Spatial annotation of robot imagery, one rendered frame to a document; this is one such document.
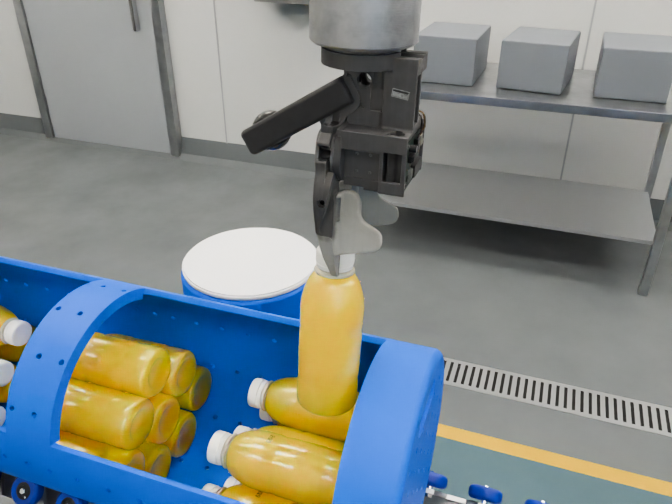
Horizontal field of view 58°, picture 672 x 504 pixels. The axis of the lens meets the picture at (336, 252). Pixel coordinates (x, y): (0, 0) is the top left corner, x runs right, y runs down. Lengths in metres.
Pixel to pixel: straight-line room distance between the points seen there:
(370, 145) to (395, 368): 0.26
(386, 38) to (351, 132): 0.08
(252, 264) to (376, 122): 0.75
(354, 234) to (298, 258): 0.70
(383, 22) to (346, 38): 0.03
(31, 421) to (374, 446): 0.40
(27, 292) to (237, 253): 0.40
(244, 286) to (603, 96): 2.23
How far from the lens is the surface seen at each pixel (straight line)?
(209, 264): 1.26
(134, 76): 4.79
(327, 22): 0.50
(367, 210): 0.61
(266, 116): 0.57
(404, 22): 0.50
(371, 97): 0.53
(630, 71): 3.05
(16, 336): 1.06
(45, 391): 0.79
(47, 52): 5.24
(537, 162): 3.97
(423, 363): 0.69
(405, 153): 0.51
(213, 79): 4.48
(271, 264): 1.24
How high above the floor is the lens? 1.67
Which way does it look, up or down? 30 degrees down
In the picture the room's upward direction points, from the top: straight up
